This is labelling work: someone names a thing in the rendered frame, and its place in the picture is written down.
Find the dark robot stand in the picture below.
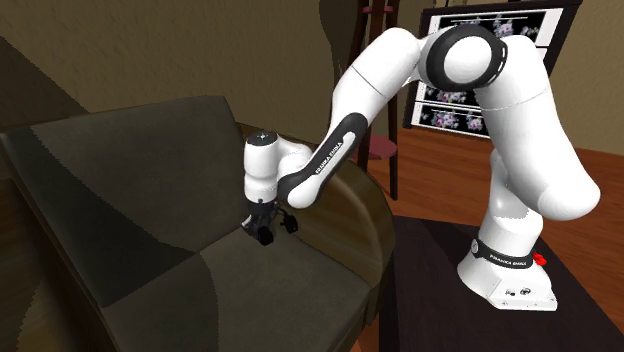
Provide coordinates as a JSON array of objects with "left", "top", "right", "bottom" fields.
[{"left": 379, "top": 215, "right": 624, "bottom": 352}]

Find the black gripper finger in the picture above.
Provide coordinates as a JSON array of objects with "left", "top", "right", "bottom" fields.
[
  {"left": 254, "top": 222, "right": 277, "bottom": 247},
  {"left": 276, "top": 209, "right": 300, "bottom": 236}
]

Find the dark wooden coat stand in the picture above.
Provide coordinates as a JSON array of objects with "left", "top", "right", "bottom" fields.
[{"left": 346, "top": 0, "right": 403, "bottom": 202}]

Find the dark olive sofa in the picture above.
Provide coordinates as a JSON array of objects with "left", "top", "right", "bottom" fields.
[{"left": 0, "top": 94, "right": 397, "bottom": 352}]

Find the framed flower wall picture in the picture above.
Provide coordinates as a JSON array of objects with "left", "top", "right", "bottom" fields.
[{"left": 402, "top": 0, "right": 584, "bottom": 141}]

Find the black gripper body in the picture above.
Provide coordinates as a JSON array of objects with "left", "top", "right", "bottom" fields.
[{"left": 245, "top": 198, "right": 281, "bottom": 227}]

